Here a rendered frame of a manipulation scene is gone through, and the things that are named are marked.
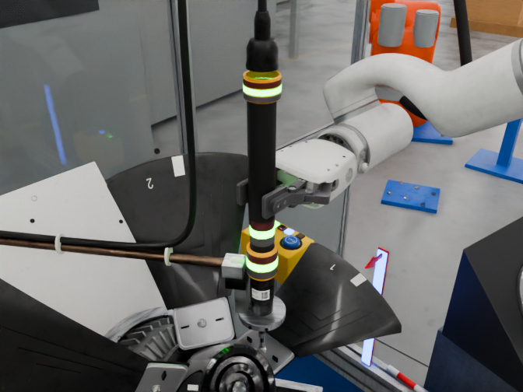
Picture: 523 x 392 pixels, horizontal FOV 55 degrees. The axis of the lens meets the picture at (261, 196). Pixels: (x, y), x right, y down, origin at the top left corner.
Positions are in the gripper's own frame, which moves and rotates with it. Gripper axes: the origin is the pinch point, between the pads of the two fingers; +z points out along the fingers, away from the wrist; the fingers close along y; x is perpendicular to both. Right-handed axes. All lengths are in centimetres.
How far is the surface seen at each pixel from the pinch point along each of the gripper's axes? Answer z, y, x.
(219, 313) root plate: 4.8, 4.0, -19.9
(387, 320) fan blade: -21.9, -9.8, -30.8
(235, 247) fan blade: -1.2, 6.5, -12.3
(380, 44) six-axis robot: -325, 179, -72
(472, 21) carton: -740, 276, -130
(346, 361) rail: -34, 4, -63
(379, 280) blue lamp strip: -34.4, -0.6, -34.7
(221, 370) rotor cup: 10.3, -2.5, -22.0
